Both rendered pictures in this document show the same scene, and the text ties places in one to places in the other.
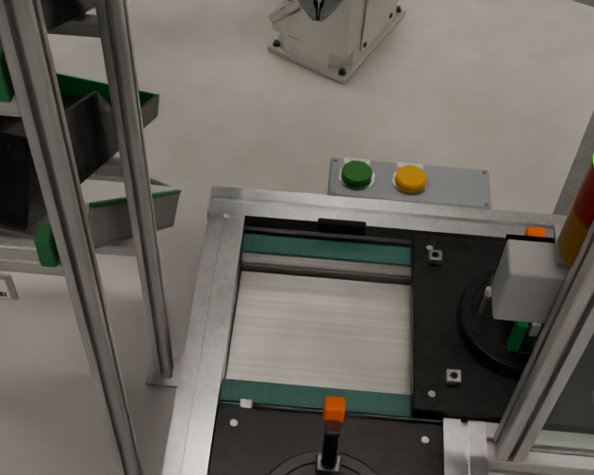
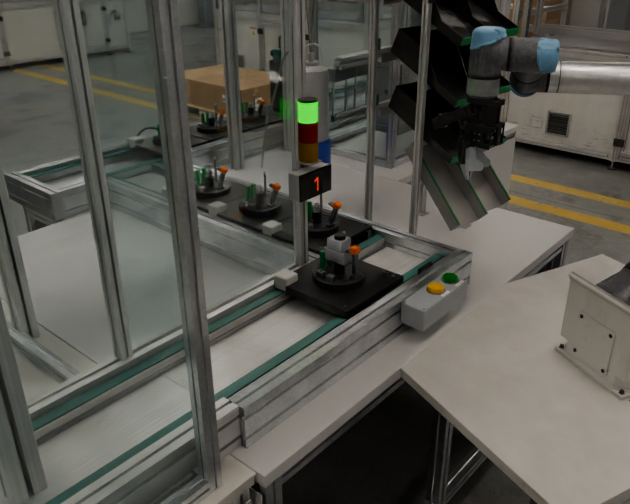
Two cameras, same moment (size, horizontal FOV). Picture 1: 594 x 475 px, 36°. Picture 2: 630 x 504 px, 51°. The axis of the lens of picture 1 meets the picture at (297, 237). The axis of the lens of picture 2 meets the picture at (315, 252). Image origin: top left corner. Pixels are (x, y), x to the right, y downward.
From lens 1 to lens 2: 2.10 m
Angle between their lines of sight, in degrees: 91
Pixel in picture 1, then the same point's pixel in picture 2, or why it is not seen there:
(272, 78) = not seen: hidden behind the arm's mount
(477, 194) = (412, 301)
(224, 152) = (520, 300)
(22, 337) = (450, 241)
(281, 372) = (380, 255)
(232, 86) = not seen: hidden behind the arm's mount
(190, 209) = (488, 282)
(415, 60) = (564, 383)
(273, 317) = (404, 261)
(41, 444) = not seen: hidden behind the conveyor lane
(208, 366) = (389, 231)
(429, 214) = (412, 287)
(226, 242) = (439, 247)
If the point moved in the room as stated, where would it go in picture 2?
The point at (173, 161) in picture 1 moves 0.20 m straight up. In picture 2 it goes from (522, 287) to (532, 223)
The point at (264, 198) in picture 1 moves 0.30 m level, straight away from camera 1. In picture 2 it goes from (455, 259) to (565, 290)
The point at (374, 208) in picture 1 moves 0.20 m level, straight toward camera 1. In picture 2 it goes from (427, 277) to (371, 253)
